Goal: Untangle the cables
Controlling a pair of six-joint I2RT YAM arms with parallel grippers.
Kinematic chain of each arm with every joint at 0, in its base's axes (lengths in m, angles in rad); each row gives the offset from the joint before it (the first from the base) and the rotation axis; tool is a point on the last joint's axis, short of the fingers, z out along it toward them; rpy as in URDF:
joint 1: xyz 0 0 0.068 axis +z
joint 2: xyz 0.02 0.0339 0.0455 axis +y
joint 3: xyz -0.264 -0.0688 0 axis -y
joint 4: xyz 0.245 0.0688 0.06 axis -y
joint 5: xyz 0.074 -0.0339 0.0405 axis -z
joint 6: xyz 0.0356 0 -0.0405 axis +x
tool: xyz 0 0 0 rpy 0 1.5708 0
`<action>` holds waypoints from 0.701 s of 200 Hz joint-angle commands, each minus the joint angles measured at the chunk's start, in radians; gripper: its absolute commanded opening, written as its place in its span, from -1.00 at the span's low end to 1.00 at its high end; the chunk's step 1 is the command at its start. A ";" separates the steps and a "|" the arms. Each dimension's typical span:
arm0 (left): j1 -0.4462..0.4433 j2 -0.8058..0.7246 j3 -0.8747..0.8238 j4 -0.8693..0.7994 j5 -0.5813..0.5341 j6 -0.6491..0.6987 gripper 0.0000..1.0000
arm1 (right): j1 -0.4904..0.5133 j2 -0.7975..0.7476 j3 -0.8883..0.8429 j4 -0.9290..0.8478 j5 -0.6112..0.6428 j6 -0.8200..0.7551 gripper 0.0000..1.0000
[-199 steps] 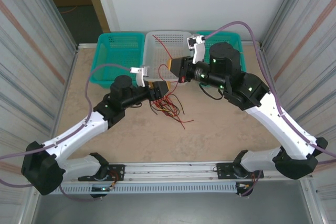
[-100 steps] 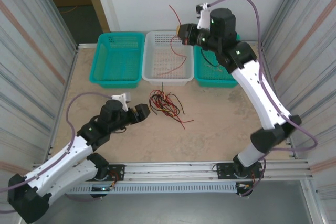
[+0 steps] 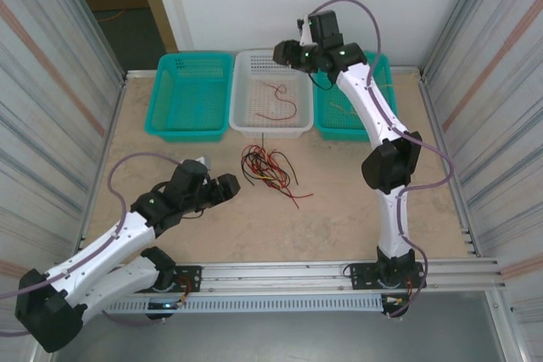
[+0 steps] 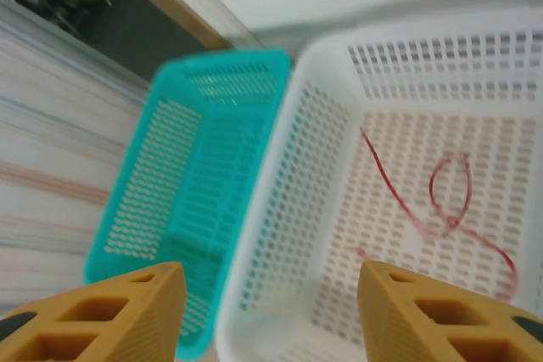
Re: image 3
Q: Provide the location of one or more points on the teal plastic basket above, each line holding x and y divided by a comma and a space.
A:
339, 133
191, 95

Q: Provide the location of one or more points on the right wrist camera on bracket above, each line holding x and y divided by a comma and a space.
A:
306, 35

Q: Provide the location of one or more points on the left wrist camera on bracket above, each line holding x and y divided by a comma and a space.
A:
205, 163

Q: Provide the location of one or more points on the white plastic basket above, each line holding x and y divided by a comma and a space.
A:
254, 65

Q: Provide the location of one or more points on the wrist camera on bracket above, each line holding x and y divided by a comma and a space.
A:
205, 163
306, 35

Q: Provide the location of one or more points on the aluminium mounting rail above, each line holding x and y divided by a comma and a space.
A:
275, 273

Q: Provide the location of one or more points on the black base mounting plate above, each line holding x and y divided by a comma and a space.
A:
360, 277
191, 277

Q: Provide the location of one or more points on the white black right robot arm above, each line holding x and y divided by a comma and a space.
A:
360, 101

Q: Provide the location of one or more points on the aluminium table frame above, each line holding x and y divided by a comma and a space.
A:
140, 74

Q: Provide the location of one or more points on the aluminium corner post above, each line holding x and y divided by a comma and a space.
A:
454, 14
82, 18

